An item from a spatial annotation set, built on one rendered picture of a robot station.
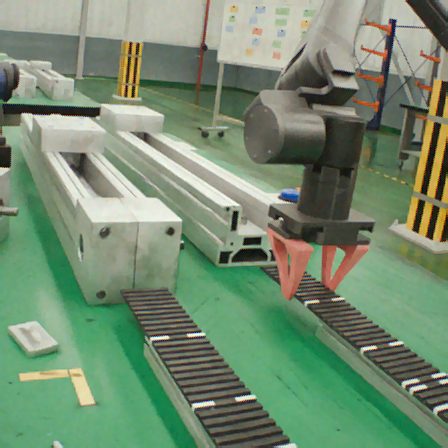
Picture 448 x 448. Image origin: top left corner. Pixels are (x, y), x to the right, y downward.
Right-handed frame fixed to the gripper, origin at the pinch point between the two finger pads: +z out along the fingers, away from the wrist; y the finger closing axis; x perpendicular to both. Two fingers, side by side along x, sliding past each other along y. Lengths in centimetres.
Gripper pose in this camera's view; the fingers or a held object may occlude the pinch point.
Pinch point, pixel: (308, 289)
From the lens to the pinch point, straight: 64.8
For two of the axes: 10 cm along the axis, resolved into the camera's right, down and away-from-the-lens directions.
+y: -9.1, 0.0, -4.1
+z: -1.3, 9.5, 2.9
